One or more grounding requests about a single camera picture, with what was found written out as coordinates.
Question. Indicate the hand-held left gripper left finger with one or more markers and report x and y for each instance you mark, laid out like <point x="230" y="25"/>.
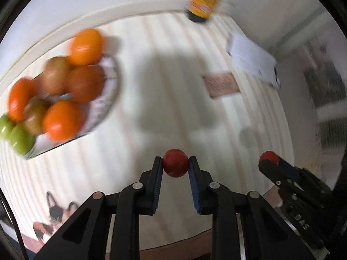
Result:
<point x="158" y="189"/>

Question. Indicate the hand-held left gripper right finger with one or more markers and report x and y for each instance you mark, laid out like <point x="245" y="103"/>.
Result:
<point x="194" y="187"/>

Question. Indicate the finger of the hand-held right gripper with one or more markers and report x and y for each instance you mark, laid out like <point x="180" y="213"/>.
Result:
<point x="268" y="170"/>
<point x="288" y="169"/>

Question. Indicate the red cherry tomato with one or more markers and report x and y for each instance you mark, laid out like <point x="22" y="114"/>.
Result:
<point x="267" y="156"/>
<point x="174" y="163"/>

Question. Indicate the floral oval plate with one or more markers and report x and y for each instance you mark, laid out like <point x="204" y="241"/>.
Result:
<point x="100" y="108"/>

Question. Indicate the small tangerine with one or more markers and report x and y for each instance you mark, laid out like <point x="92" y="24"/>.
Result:
<point x="62" y="120"/>
<point x="20" y="98"/>

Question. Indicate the red yellow apple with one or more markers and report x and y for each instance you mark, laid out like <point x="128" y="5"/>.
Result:
<point x="35" y="116"/>
<point x="55" y="75"/>

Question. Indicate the green lime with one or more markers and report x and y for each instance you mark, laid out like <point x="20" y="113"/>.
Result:
<point x="5" y="127"/>
<point x="21" y="138"/>

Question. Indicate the medium orange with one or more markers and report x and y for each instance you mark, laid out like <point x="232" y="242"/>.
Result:
<point x="85" y="46"/>

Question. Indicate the small brown card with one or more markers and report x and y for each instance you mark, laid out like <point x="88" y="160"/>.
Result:
<point x="221" y="84"/>

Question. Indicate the white folded paper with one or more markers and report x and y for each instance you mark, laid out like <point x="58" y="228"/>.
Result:
<point x="249" y="54"/>

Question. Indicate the large orange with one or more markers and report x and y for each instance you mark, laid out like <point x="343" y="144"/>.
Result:
<point x="85" y="84"/>

